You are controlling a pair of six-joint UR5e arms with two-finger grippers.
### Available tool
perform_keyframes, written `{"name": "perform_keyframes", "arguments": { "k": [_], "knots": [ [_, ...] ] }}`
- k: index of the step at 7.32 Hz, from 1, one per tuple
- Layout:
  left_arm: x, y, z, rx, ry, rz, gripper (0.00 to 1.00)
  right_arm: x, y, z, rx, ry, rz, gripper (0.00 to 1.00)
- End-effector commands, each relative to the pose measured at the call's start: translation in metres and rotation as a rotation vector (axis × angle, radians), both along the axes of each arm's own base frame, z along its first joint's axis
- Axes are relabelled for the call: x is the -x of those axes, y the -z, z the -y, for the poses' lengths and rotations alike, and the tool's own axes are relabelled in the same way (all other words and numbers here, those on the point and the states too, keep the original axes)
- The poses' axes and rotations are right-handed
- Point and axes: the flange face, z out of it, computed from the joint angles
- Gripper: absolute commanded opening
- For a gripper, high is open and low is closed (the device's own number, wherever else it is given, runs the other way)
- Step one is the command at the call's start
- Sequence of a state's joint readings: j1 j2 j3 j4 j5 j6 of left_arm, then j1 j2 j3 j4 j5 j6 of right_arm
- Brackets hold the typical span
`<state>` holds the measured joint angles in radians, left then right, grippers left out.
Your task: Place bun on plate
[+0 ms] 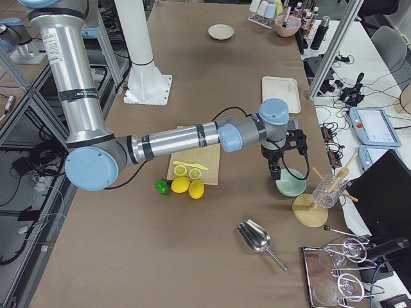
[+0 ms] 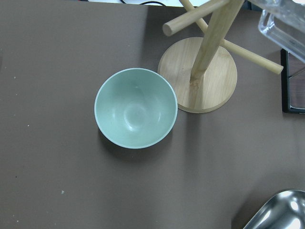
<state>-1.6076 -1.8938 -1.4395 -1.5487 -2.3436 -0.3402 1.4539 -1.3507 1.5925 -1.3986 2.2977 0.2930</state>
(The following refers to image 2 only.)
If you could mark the mint green bowl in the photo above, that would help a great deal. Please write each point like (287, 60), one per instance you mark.
(135, 108)

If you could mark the black mirror tray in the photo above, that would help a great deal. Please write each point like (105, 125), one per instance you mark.
(292, 83)

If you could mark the clear glass cup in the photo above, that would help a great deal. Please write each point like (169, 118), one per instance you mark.
(283, 22)

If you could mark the wooden cup tree stand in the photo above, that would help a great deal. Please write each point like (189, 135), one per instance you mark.
(201, 70)

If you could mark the steel scoop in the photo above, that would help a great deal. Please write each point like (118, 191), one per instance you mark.
(284, 210)

